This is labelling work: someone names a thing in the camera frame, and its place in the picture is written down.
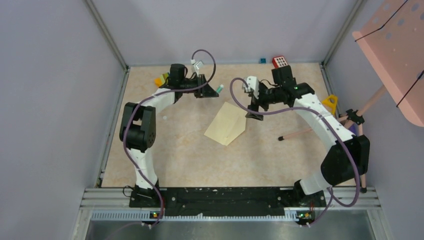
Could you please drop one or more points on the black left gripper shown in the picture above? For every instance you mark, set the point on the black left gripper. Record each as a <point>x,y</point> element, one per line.
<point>205,91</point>

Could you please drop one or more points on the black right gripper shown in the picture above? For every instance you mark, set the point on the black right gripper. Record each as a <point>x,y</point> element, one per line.
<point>256,102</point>

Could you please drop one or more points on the cream yellow envelope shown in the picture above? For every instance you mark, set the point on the cream yellow envelope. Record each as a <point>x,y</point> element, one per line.
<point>228,124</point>

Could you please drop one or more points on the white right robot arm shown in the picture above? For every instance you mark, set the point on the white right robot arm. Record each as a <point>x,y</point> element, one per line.
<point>347,154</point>

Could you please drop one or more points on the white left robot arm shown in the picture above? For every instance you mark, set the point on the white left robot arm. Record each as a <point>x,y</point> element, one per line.
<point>138,127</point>

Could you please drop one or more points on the striped toy block stack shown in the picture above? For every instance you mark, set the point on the striped toy block stack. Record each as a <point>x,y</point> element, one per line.
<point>163,79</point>

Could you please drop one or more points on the red grid toy block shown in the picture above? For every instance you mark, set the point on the red grid toy block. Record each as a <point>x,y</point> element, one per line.
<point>279,62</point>

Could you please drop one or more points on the yellow triangle toy block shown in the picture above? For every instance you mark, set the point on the yellow triangle toy block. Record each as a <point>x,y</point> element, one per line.
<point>330,103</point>

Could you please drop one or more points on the purple rolled mat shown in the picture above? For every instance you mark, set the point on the purple rolled mat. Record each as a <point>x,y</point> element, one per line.
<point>354,129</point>

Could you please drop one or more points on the pink music stand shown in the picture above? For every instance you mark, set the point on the pink music stand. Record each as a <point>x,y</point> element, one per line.
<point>393,43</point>

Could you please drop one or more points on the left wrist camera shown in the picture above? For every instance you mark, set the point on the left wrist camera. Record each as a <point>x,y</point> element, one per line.
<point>196,66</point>

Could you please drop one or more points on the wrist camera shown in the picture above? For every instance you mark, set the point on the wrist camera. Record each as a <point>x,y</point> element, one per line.
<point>251,86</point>
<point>196,66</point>

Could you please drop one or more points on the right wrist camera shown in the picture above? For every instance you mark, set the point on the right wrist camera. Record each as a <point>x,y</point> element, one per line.
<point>251,86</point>

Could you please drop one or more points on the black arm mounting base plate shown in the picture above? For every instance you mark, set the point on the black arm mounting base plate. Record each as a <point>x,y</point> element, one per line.
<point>229,201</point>

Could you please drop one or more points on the aluminium frame rail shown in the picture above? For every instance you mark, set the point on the aluminium frame rail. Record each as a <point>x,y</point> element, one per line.
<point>112,204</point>

